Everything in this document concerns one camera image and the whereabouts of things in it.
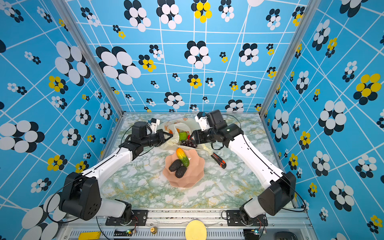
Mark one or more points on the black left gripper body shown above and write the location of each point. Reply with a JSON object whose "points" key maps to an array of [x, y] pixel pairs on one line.
{"points": [[155, 139]]}

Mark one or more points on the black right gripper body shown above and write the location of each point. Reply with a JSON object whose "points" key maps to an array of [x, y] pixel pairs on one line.
{"points": [[207, 135]]}

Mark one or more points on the dark purple grape bunch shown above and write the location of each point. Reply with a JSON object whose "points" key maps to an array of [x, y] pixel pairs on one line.
{"points": [[189, 143]]}

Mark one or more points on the green kiwi fruit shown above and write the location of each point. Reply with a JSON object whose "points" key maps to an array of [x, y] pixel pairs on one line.
{"points": [[183, 136]]}

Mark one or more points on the translucent yellowish plastic bag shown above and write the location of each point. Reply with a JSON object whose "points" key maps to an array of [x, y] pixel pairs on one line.
{"points": [[181, 129]]}

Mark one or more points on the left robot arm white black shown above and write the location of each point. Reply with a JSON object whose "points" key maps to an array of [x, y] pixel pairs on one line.
{"points": [[81, 195]]}

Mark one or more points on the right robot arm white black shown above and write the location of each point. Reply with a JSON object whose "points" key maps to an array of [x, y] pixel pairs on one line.
{"points": [[279, 187]]}

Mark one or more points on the red black utility knife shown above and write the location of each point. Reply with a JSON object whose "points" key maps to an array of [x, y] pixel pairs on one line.
{"points": [[219, 160]]}

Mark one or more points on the dark avocado fruit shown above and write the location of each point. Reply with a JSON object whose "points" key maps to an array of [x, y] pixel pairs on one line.
{"points": [[175, 165], [180, 172]]}

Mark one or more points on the pink scalloped fruit plate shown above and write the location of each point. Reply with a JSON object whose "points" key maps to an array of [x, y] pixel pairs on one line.
{"points": [[188, 176]]}

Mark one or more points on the small brass knob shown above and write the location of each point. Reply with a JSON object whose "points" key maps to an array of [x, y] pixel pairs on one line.
{"points": [[154, 230]]}

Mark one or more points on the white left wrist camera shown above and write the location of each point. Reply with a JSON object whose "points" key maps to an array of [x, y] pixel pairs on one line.
{"points": [[154, 123]]}

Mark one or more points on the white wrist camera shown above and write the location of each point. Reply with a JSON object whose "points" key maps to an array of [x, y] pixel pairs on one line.
{"points": [[202, 120], [154, 123]]}

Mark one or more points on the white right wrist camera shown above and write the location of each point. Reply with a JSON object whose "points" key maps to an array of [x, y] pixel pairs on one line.
{"points": [[202, 120]]}

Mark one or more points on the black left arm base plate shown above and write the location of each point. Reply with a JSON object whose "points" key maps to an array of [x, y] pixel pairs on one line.
{"points": [[135, 218]]}

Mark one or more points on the aluminium front rail frame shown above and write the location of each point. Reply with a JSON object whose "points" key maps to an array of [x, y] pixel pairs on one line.
{"points": [[171, 225]]}

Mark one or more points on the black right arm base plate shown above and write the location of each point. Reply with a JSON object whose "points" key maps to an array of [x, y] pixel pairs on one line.
{"points": [[236, 218]]}

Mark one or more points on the yellow box on rail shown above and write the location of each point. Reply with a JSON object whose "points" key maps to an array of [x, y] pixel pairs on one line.
{"points": [[90, 236]]}

